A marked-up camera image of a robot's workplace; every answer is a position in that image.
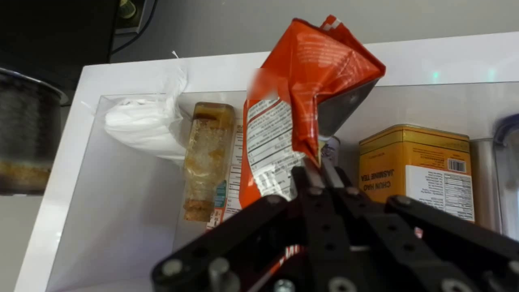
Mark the white wall shelf unit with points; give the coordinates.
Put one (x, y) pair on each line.
(110, 212)

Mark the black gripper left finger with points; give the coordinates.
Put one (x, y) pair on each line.
(331, 263)

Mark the white plastic bag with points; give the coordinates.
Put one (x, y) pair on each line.
(151, 122)

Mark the clear jar orange lid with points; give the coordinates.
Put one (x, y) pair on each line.
(206, 157)

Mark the orange snack packet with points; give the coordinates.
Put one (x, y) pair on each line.
(305, 89)

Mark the yellow tin box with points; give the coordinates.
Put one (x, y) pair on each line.
(425, 164)

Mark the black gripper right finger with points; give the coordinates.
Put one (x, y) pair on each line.
(423, 248)

